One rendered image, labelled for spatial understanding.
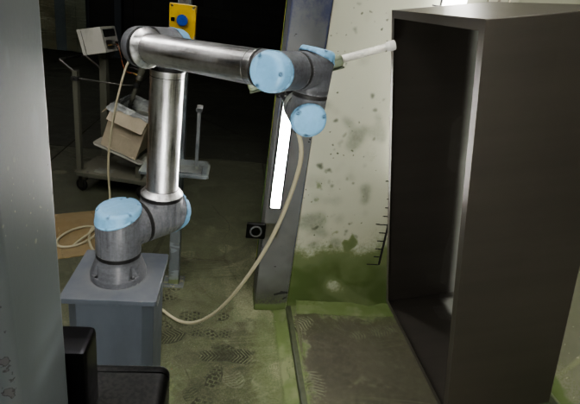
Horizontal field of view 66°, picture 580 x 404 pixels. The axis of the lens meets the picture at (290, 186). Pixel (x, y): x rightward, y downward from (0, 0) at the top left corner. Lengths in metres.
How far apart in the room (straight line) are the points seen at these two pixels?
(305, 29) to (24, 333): 1.96
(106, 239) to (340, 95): 1.21
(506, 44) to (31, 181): 1.03
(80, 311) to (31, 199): 1.51
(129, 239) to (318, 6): 1.25
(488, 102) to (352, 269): 1.61
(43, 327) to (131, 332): 1.49
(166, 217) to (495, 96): 1.13
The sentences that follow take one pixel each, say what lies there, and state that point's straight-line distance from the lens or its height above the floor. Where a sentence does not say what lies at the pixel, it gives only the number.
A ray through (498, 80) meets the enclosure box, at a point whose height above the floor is 1.51.
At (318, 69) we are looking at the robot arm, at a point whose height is 1.47.
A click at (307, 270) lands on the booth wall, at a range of 2.50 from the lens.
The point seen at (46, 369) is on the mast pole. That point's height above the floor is 1.45.
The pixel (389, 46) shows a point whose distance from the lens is 1.50.
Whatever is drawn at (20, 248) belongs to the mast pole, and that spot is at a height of 1.51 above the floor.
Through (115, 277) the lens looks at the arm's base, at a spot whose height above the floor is 0.68.
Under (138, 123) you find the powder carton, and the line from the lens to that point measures 3.59.
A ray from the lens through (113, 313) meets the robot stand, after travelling 1.66.
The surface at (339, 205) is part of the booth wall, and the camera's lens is 2.33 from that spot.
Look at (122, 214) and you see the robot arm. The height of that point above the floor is 0.91.
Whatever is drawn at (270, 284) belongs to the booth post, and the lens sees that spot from 2.52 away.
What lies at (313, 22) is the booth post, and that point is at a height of 1.55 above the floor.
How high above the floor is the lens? 1.60
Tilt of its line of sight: 22 degrees down
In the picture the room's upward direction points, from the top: 8 degrees clockwise
